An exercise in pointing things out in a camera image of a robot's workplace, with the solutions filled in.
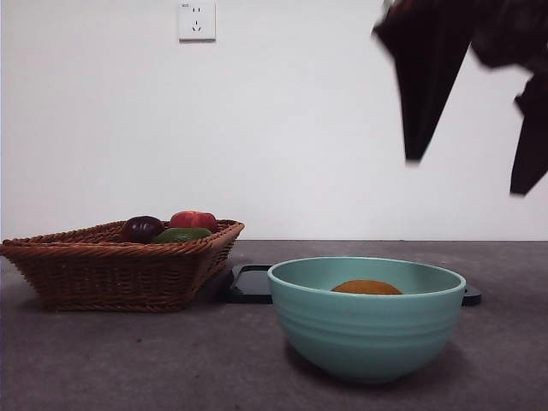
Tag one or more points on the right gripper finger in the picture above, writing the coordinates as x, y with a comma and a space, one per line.
424, 85
533, 150

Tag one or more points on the brown wicker basket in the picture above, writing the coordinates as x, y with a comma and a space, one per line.
111, 274

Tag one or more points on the brown kiwi fruit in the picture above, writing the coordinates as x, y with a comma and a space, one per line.
368, 287

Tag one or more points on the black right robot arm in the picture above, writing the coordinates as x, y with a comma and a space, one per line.
514, 34

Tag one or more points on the green avocado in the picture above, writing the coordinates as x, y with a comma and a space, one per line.
182, 235

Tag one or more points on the black rectangular tray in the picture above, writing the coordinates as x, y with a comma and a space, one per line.
248, 287

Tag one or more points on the teal ribbed bowl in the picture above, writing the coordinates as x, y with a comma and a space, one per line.
364, 338

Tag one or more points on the dark purple plum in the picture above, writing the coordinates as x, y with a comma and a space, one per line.
141, 228

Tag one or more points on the white wall socket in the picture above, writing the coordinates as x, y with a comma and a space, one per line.
197, 21

